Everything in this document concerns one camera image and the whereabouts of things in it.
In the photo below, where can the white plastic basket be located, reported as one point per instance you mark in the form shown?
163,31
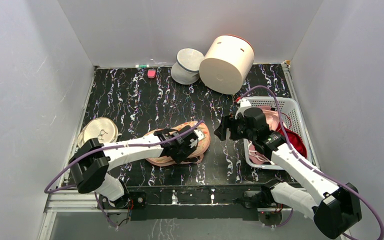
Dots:
290,114

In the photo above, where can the cream cylindrical hamper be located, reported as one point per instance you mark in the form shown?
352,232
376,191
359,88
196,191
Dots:
226,64

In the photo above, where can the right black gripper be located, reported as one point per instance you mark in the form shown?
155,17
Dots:
233,127

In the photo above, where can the red garment in basket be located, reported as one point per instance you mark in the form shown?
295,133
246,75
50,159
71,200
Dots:
297,142

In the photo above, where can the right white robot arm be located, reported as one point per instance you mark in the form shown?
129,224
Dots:
333,208

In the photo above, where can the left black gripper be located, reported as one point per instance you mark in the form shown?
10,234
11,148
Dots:
187,150

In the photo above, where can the small green white object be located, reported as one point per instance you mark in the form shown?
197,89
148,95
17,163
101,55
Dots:
142,66

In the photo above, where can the pink bra in basket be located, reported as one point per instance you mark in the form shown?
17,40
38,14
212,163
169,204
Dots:
272,119

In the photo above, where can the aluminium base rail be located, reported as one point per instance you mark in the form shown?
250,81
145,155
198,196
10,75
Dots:
175,212

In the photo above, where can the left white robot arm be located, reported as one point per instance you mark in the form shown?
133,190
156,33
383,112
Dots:
91,165

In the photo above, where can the small pink object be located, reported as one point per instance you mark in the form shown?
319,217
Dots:
152,73

